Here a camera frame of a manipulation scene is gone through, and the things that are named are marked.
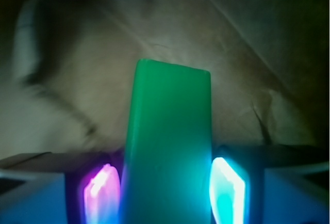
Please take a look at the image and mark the gripper left finger with magenta glow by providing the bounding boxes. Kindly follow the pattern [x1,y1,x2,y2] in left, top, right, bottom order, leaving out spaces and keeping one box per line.
[1,152,121,223]

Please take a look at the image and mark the gripper right finger with cyan glow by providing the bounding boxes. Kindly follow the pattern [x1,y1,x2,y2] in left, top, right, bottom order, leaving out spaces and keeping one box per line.
[209,145,329,223]

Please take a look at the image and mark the green rectangular block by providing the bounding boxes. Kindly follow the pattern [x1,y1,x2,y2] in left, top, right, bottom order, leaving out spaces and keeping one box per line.
[119,59,212,223]

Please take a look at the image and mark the crumpled brown paper bag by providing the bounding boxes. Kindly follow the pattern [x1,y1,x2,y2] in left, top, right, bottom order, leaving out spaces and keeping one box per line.
[1,0,329,158]

